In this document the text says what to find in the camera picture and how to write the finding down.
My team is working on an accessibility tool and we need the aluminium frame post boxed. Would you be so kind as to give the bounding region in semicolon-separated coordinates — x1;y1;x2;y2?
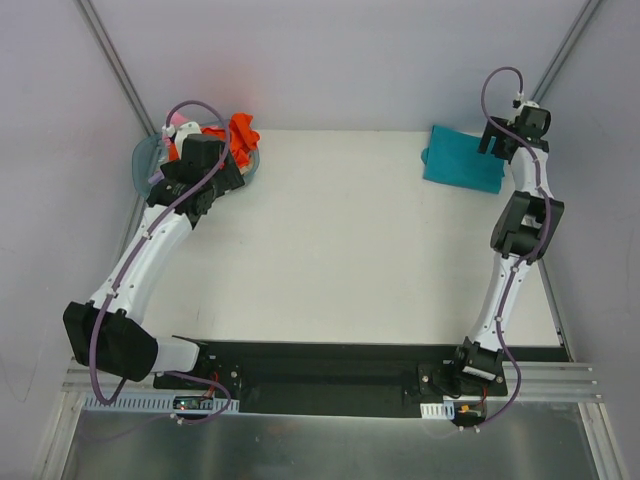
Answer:
526;0;606;104
73;0;156;136

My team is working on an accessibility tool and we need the aluminium front rail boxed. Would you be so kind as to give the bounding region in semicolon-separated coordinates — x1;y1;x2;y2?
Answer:
517;362;604;403

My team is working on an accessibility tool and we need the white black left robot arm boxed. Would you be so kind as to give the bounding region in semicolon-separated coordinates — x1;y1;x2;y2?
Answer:
63;154;245;389

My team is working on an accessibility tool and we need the teal t shirt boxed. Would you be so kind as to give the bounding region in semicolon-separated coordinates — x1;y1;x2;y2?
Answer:
421;125;504;194

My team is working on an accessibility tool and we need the white slotted left cable duct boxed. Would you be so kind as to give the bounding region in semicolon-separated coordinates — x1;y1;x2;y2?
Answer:
84;393;239;415

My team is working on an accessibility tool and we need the pink t shirt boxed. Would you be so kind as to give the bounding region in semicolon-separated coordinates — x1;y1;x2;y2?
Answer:
162;112;201;147

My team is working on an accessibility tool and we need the lavender t shirt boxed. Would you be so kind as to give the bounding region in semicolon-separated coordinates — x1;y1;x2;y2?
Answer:
148;171;162;185

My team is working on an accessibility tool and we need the white slotted cable duct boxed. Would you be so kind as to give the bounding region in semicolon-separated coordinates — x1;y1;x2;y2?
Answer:
84;393;239;415
420;401;455;421

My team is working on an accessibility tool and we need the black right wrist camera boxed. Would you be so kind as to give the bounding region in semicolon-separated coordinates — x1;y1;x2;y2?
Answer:
510;101;551;152

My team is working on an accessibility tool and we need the teal plastic laundry basket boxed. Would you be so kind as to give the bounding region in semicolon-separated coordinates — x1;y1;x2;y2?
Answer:
132;133;260;199

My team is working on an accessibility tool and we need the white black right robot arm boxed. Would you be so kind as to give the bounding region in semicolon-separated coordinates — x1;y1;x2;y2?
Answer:
450;107;565;395

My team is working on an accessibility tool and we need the aluminium left frame post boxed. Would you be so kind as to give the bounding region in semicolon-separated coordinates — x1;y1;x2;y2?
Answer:
73;0;156;136

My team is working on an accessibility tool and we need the orange t shirt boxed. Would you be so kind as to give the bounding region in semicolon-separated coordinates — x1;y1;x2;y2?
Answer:
168;112;260;167

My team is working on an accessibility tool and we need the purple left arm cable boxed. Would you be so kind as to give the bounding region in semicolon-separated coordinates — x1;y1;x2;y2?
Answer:
89;99;234;426

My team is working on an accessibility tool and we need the white slotted right cable duct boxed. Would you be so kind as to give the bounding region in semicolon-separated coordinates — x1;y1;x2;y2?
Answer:
420;401;455;421

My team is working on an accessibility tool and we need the aluminium right frame post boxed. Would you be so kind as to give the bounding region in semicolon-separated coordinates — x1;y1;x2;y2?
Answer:
526;0;606;104

